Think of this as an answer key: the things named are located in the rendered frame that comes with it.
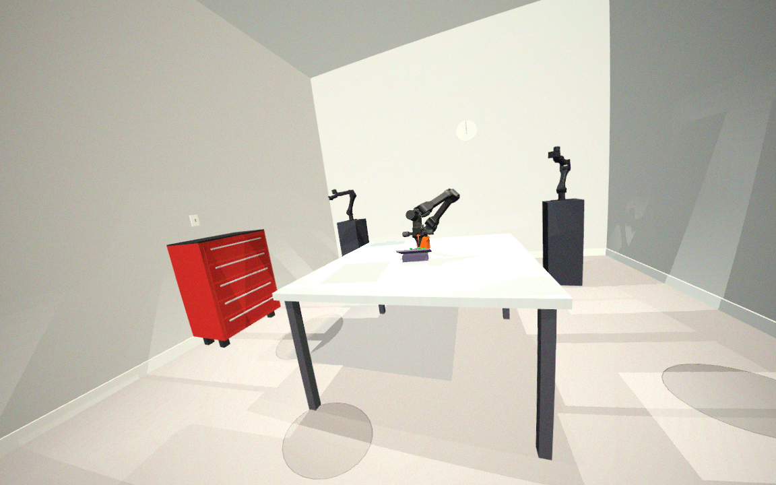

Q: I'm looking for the lavender switch panel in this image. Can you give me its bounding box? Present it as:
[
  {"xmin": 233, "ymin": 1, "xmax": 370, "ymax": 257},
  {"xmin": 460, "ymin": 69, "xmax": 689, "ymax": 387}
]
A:
[{"xmin": 396, "ymin": 247, "xmax": 432, "ymax": 262}]

